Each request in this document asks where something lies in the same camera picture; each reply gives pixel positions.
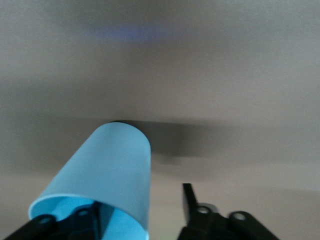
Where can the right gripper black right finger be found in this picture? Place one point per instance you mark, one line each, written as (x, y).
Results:
(212, 225)

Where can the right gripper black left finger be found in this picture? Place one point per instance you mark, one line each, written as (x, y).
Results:
(85, 220)

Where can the light blue plastic cup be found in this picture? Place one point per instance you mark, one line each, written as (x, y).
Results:
(105, 162)

